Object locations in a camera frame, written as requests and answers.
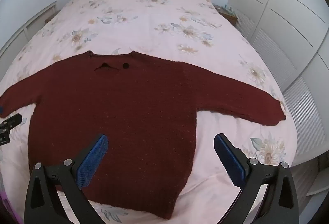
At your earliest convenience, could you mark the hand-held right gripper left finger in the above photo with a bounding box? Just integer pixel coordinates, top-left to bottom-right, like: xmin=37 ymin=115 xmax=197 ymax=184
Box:
xmin=24 ymin=134 xmax=109 ymax=224

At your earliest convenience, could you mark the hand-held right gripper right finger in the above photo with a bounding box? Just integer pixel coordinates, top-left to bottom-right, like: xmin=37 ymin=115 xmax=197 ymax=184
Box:
xmin=214 ymin=133 xmax=300 ymax=224

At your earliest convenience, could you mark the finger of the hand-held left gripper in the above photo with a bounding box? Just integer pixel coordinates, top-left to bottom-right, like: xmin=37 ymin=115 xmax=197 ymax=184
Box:
xmin=0 ymin=106 xmax=23 ymax=130

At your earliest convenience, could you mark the dark red knitted sweater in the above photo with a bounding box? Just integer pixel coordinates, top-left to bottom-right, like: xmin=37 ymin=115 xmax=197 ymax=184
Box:
xmin=0 ymin=51 xmax=286 ymax=221

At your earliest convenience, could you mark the white slatted radiator cover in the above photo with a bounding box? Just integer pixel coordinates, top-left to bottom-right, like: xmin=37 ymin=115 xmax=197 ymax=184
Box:
xmin=0 ymin=0 xmax=57 ymax=60

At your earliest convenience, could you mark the wooden nightstand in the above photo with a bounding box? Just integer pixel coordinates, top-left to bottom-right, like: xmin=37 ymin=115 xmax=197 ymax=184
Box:
xmin=218 ymin=5 xmax=238 ymax=25

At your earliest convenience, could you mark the pink floral bedsheet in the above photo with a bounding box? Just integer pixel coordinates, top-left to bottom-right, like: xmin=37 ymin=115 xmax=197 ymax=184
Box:
xmin=0 ymin=0 xmax=296 ymax=224

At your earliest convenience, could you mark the white wardrobe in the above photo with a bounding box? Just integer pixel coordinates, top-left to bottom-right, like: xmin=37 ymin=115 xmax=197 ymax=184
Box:
xmin=227 ymin=0 xmax=329 ymax=196

